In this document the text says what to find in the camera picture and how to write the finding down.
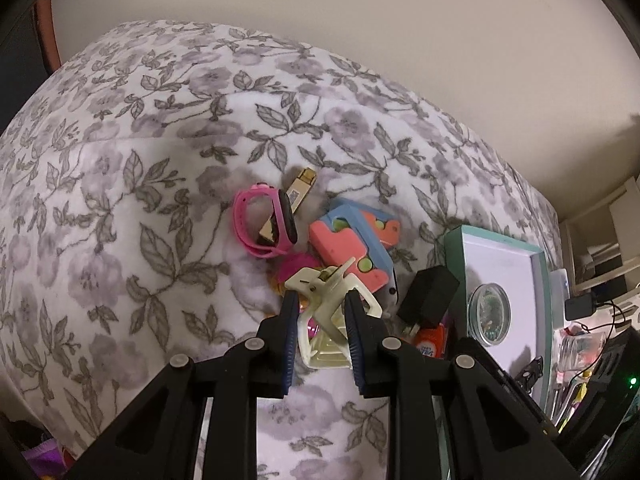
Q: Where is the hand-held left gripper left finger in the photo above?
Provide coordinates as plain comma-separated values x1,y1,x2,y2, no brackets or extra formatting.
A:
65,291,301,480

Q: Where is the black charger plug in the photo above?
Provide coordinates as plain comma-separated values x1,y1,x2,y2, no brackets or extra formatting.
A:
397,266,461,333

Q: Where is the pink smartwatch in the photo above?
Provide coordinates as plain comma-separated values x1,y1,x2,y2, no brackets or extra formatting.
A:
232,182,299,259

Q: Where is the black power adapter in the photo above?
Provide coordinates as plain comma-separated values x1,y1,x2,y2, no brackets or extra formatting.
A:
565,294,601,320

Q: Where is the white shelf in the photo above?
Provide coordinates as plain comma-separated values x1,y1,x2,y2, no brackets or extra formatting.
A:
557,175,640,296

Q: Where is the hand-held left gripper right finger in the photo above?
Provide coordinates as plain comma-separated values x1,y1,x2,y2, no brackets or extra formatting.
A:
344,291,583,480

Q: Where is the round clear case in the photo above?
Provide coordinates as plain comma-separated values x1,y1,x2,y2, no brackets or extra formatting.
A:
466,283,512,347

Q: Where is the brown wooden headboard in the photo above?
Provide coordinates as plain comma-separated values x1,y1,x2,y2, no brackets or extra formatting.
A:
32,0,63,73

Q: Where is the magenta round toy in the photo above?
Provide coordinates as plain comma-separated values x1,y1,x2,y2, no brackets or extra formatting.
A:
272,252,323,341

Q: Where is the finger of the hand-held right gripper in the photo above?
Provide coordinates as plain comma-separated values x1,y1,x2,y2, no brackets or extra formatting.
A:
497,372,557,438

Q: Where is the white power bank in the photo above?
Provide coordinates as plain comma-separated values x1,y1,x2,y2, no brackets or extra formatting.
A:
550,269,573,321

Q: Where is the purple cloth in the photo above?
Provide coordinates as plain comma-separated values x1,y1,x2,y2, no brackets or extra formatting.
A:
20,437,66,480

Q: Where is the gold rectangular lighter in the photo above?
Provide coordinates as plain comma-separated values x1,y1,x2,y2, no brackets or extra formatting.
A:
256,166,318,248

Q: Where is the orange small packet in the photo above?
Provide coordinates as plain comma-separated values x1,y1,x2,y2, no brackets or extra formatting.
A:
412,322,447,359

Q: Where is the cream hair claw clip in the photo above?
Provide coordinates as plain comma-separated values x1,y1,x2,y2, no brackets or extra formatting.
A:
285,257,382,368

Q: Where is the teal rimmed white tray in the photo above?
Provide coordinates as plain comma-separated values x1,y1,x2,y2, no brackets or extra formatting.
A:
442,225,556,408

